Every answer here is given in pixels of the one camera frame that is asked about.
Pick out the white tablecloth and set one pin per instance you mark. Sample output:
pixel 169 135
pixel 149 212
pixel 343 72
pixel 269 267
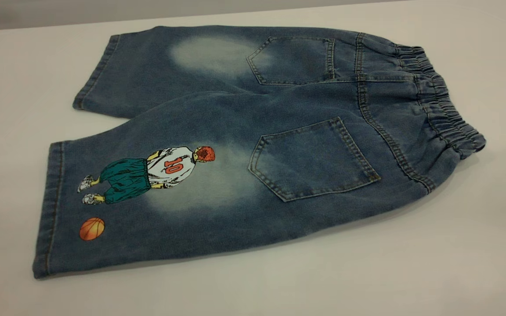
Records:
pixel 367 272

